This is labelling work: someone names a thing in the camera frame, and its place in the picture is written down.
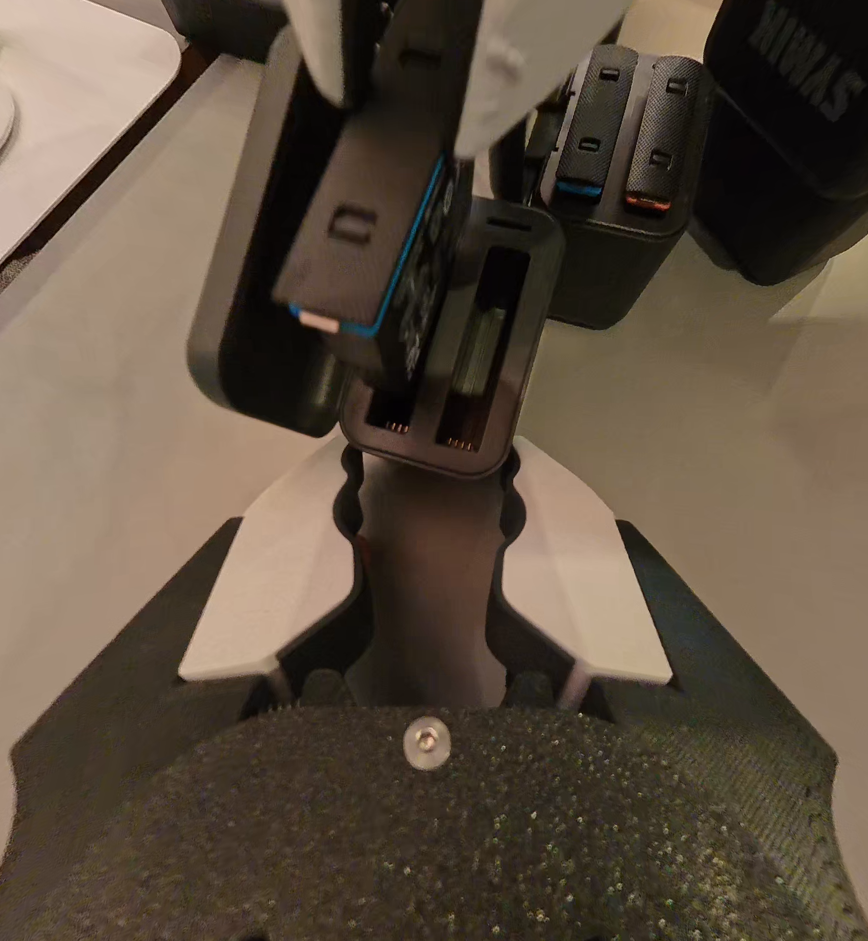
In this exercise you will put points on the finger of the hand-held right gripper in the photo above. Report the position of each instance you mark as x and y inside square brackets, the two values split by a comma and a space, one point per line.
[530, 59]
[339, 44]

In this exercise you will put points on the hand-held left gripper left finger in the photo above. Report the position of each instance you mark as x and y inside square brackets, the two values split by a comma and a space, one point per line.
[280, 574]

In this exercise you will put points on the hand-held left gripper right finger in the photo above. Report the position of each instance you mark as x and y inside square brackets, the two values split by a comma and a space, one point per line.
[589, 574]

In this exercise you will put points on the red-edged black battery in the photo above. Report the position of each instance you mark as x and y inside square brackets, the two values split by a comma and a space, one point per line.
[662, 133]

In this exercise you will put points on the black battery charger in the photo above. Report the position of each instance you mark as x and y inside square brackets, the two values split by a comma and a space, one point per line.
[611, 265]
[802, 133]
[243, 294]

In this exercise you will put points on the white stand base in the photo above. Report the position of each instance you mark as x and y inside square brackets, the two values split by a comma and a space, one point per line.
[67, 103]

